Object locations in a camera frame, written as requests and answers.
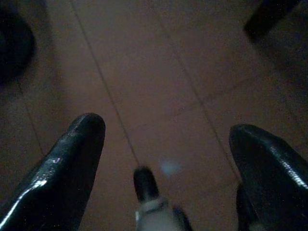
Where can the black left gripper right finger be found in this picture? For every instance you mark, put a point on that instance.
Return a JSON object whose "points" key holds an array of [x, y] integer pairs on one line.
{"points": [[272, 175]]}

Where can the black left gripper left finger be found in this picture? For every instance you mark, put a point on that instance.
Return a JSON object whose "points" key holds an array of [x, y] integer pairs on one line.
{"points": [[55, 173]]}

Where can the dark round object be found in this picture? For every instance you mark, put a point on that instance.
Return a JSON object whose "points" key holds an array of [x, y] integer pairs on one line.
{"points": [[12, 43]]}

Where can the dark furniture leg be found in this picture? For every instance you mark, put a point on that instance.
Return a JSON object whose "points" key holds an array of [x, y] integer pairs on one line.
{"points": [[267, 19]]}

